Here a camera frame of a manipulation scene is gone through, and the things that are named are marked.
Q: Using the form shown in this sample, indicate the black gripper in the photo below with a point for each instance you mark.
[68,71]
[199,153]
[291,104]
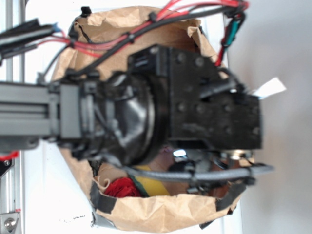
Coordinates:
[204,110]

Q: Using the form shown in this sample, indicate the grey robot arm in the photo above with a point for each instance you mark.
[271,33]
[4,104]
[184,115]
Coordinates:
[119,120]

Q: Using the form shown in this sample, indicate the white paper tag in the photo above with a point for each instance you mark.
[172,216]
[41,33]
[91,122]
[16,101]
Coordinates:
[271,87]

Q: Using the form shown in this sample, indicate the yellow green sponge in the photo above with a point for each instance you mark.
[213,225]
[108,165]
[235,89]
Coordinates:
[148,187]

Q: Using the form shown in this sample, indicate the red crumpled paper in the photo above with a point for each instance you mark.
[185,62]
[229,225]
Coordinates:
[122,187]

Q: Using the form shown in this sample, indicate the brown paper bag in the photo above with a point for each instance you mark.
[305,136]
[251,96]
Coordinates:
[155,214]

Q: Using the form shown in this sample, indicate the aluminium frame rail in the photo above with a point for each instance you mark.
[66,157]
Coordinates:
[12,13]

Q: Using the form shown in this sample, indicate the black metal bracket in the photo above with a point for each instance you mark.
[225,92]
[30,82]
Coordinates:
[6,160]

